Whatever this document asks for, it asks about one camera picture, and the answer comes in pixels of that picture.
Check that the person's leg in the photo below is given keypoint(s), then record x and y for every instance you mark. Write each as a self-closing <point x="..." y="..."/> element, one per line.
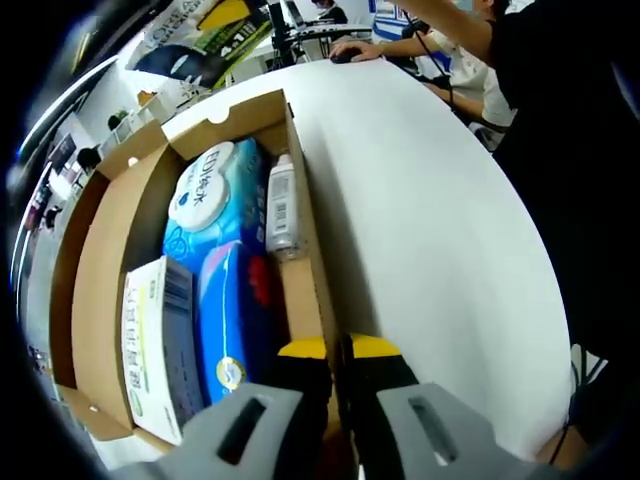
<point x="555" y="450"/>

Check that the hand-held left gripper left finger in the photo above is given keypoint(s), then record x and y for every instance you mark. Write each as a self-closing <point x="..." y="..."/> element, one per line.
<point x="240" y="435"/>

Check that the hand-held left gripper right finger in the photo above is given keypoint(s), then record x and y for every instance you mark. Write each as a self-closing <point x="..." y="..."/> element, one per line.
<point x="430" y="435"/>

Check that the blue soft tissue pack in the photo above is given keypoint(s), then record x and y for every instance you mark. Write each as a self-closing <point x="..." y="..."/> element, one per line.
<point x="225" y="310"/>

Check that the brown cardboard shoe box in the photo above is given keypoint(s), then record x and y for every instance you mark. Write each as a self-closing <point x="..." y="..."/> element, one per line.
<point x="100" y="250"/>

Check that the person's black shirt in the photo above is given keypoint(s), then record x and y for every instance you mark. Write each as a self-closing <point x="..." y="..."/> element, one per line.
<point x="575" y="175"/>

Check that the white green medicine box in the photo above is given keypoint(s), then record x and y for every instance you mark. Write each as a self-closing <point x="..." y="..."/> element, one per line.
<point x="150" y="350"/>

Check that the silver foil sachet pack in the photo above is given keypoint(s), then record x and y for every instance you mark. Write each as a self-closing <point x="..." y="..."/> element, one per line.
<point x="170" y="60"/>

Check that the grey keyboard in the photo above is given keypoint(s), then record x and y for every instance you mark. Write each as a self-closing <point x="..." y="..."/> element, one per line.
<point x="340" y="31"/>

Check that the black computer mouse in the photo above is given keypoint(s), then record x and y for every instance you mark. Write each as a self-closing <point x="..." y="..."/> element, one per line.
<point x="341" y="59"/>

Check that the white plastic bottle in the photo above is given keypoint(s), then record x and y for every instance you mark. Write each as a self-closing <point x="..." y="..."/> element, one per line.
<point x="282" y="200"/>

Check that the desk monitor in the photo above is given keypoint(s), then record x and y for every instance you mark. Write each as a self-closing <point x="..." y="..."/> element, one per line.
<point x="290" y="12"/>

